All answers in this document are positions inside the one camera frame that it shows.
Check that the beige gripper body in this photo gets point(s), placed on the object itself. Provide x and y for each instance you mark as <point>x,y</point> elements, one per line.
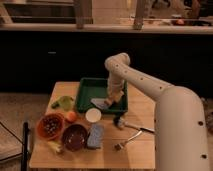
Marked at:
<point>114,98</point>

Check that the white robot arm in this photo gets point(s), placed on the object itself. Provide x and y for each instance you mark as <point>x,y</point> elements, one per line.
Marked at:
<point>179,119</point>

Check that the grey cloth in tray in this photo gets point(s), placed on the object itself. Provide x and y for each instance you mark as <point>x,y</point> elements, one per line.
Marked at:
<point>100,103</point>

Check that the green plastic tray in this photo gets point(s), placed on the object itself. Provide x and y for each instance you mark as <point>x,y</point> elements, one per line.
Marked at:
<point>97,88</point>

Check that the white round cup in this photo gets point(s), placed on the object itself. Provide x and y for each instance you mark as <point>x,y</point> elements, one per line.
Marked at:
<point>93,115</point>

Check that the orange fruit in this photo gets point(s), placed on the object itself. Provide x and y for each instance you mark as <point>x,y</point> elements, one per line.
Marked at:
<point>71,116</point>

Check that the blue sponge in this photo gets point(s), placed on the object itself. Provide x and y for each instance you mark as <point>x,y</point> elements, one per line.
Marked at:
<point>95,136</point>

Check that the green toy vegetable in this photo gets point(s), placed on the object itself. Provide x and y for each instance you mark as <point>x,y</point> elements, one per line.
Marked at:
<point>64,102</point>

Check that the silver fork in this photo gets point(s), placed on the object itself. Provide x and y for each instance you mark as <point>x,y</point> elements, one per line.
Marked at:
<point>122,144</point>

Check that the dark red bowl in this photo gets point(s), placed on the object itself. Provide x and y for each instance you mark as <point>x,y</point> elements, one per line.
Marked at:
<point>74,137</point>

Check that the orange bowl with beads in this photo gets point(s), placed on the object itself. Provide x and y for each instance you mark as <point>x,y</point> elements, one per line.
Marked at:
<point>50,126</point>

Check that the yellow corn toy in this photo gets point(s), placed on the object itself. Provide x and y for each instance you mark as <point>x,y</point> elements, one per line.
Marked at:
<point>55,146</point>

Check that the black handled knife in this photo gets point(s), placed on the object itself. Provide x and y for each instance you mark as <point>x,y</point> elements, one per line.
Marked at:
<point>139,128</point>

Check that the black chair frame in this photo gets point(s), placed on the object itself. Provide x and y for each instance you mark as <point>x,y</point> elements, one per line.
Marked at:
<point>15,150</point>

